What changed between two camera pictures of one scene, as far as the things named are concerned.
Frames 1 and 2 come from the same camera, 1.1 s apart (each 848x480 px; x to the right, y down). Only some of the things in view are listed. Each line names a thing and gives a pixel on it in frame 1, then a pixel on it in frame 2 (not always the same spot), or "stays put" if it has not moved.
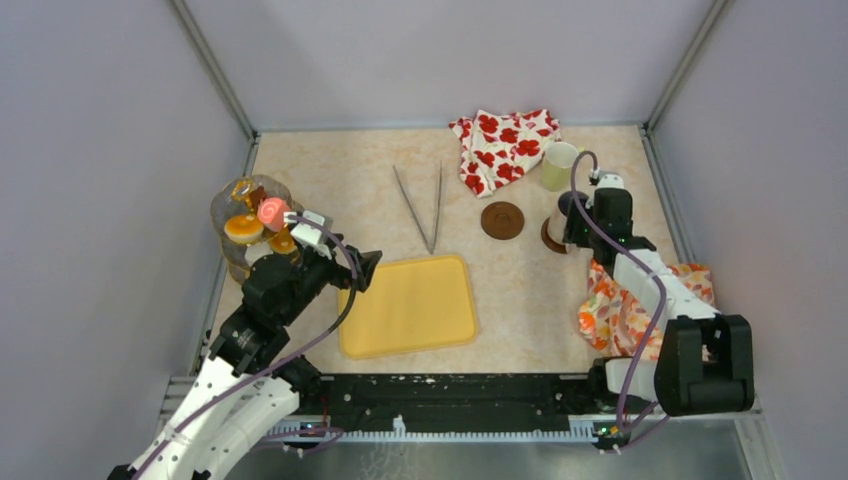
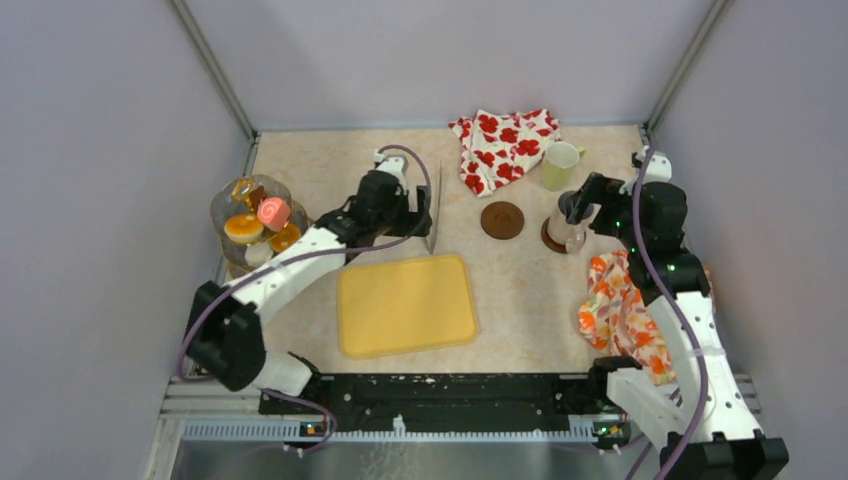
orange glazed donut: [283, 242] stays put
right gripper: [572, 233] → [596, 189]
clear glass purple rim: [557, 221] stays put
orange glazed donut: [241, 230] stays put
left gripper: [343, 277] → [411, 221]
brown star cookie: [257, 196] stays put
